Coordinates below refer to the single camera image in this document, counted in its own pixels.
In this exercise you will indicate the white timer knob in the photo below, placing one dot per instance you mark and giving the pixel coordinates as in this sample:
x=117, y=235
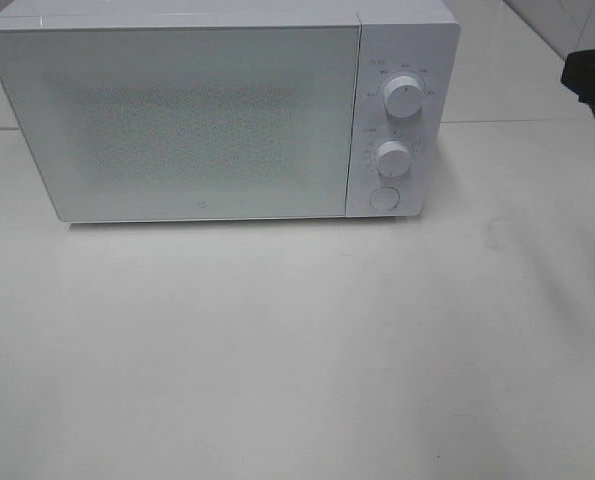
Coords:
x=393, y=159

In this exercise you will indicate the white microwave oven body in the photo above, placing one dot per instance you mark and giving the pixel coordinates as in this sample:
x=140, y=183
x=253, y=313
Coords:
x=395, y=37

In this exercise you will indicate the round white door button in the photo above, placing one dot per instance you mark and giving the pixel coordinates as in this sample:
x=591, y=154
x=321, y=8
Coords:
x=385, y=198

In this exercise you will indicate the upper white power knob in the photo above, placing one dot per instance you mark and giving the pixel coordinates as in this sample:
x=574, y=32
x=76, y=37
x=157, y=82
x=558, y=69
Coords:
x=403, y=96

